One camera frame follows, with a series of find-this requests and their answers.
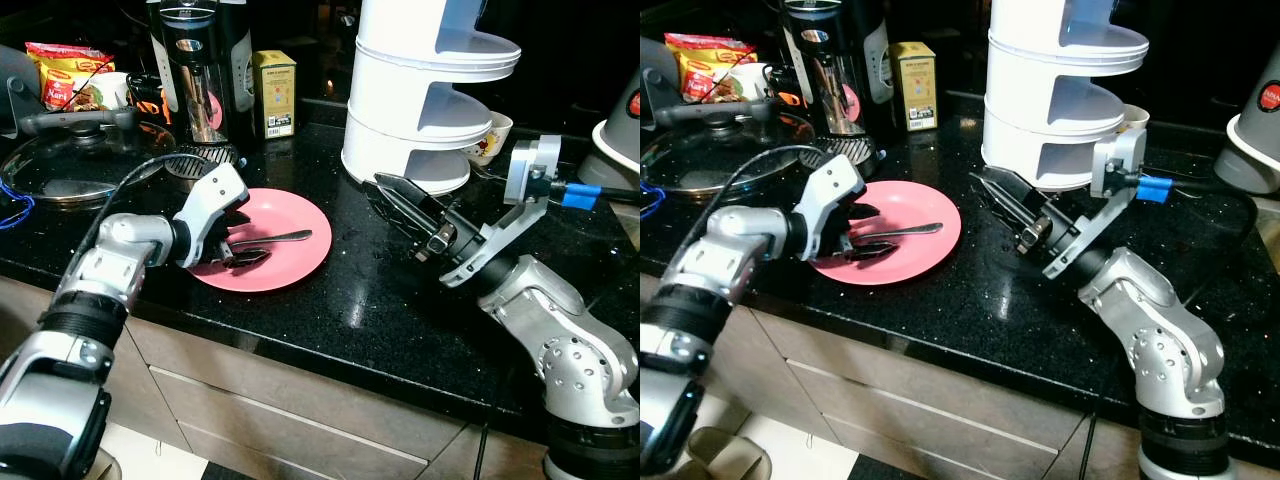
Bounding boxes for pink round plate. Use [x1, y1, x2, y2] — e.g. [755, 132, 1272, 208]
[810, 180, 963, 287]
[188, 188, 333, 293]

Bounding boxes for red yellow noodle packet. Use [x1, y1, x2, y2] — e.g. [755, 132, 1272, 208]
[25, 42, 116, 111]
[665, 33, 756, 101]

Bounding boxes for steel spoon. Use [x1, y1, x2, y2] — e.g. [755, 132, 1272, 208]
[222, 230, 314, 269]
[850, 222, 944, 263]

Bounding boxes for white tiered plastic rack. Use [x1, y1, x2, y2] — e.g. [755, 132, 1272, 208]
[982, 0, 1151, 191]
[340, 0, 523, 196]

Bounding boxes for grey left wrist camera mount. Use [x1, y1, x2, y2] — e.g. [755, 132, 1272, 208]
[793, 155, 869, 259]
[178, 162, 251, 269]

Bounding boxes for beige slipper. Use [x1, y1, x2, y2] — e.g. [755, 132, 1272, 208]
[685, 425, 773, 480]
[85, 450, 126, 480]

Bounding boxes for grey appliance with red button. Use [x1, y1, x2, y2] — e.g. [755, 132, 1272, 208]
[575, 95, 641, 201]
[1215, 75, 1280, 196]

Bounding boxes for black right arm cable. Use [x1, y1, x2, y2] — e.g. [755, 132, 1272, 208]
[1130, 170, 1261, 301]
[540, 175, 641, 211]

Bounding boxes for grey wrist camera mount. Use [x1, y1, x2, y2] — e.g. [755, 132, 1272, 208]
[178, 162, 251, 269]
[440, 135, 564, 289]
[793, 155, 869, 259]
[1042, 128, 1149, 279]

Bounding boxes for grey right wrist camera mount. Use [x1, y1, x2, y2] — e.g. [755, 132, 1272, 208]
[440, 135, 564, 289]
[1042, 128, 1149, 279]

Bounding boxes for steel pan with glass lid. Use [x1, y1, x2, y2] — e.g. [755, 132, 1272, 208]
[640, 97, 816, 196]
[0, 107, 179, 209]

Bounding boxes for grey kitchen cabinet drawers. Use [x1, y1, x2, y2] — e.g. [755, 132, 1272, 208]
[720, 305, 1151, 480]
[0, 275, 561, 480]

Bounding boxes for orange plastic item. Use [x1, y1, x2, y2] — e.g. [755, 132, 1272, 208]
[128, 75, 171, 119]
[768, 65, 806, 109]

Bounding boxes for black speaker with ring light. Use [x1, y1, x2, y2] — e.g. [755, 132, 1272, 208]
[0, 45, 46, 141]
[640, 38, 691, 126]

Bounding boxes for yellow cardboard box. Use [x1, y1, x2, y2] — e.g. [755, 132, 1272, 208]
[252, 50, 298, 139]
[890, 42, 938, 131]

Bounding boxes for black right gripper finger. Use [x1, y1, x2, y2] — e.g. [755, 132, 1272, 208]
[978, 168, 1059, 226]
[378, 175, 463, 233]
[373, 185, 446, 263]
[975, 180, 1041, 256]

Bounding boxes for black chrome coffee machine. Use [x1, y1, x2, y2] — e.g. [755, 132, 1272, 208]
[147, 0, 256, 181]
[782, 0, 894, 171]

